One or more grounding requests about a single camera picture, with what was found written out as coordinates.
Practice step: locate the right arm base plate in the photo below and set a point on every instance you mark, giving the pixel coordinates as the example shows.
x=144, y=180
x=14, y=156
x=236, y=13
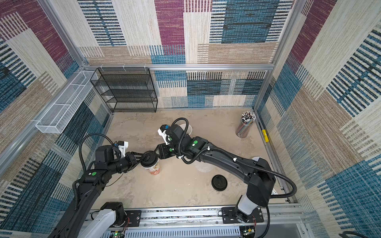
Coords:
x=231, y=215

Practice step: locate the black wire shelf rack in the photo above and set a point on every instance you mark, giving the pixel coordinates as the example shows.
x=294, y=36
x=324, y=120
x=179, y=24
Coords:
x=126, y=89

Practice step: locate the paper milk tea cup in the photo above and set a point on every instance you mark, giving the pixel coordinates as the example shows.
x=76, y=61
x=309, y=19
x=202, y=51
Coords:
x=153, y=169
x=189, y=130

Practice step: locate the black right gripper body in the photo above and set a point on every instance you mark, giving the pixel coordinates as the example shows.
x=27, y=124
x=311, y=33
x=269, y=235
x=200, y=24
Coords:
x=160, y=149

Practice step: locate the black cup lid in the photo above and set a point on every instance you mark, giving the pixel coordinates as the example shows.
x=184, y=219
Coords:
x=219, y=182
x=149, y=159

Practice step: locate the white mesh wall basket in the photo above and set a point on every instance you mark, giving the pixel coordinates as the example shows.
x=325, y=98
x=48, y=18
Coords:
x=58, y=116

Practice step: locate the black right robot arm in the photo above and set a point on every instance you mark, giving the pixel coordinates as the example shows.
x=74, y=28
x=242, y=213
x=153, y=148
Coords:
x=256, y=173

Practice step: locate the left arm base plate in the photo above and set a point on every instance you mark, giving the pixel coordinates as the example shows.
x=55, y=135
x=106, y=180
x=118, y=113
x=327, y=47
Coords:
x=132, y=218

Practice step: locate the yellow marker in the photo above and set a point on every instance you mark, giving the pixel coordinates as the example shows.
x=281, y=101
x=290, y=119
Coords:
x=265, y=135

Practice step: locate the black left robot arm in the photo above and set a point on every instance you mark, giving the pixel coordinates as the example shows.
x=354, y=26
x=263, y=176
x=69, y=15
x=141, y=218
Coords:
x=108, y=161

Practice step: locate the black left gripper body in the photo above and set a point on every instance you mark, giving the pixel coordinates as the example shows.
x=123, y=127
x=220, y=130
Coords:
x=127, y=164

